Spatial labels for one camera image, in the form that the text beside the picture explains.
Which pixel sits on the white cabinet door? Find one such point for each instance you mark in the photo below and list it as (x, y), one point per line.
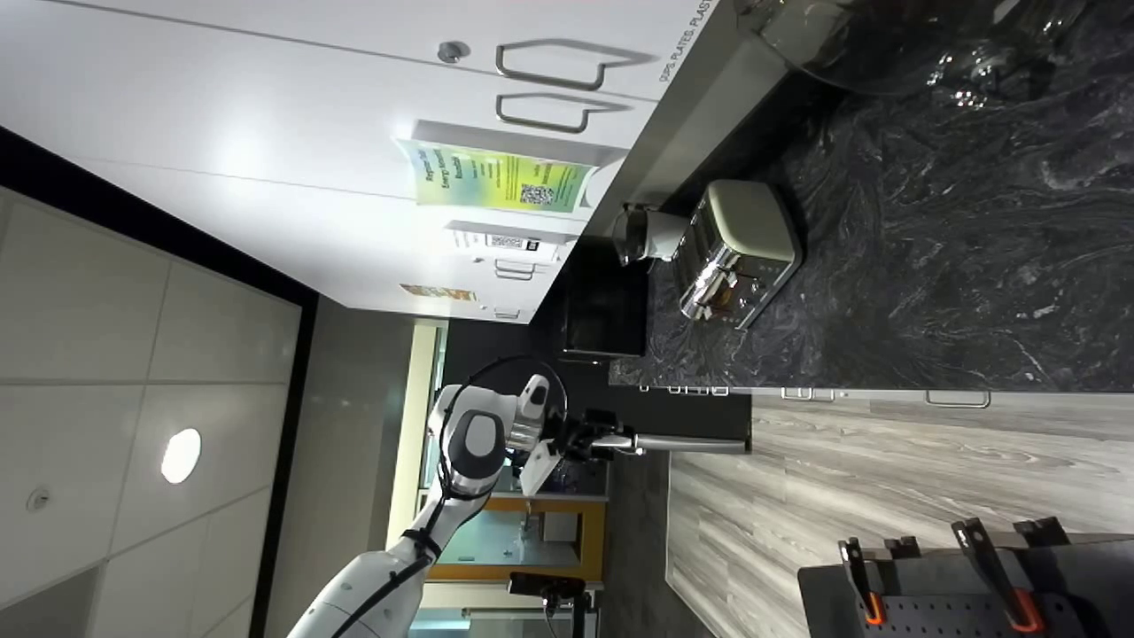
(296, 177)
(355, 38)

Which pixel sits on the black perforated tool board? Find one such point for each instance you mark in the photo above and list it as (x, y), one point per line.
(945, 604)

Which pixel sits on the black orange clamp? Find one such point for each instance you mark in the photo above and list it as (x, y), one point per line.
(1002, 578)
(861, 586)

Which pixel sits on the green paper poster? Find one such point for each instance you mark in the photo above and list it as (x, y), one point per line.
(496, 177)

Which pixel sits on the silver black kettle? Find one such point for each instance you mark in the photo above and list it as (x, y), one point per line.
(645, 236)

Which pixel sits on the black microwave oven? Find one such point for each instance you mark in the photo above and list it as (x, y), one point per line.
(604, 301)

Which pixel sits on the small ceiling smoke detector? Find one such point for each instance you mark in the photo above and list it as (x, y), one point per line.
(38, 497)

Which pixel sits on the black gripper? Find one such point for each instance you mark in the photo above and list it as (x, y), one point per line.
(584, 436)

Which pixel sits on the round cabinet lock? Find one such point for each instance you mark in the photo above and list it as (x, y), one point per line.
(453, 50)

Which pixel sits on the chrome two-slot toaster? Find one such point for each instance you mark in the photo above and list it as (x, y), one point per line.
(737, 250)

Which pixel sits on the round ceiling light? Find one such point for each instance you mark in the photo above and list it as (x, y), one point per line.
(182, 456)

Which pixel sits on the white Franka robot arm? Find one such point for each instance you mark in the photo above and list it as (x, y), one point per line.
(473, 442)

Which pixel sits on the white printed notice sheet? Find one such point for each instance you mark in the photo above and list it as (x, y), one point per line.
(511, 237)

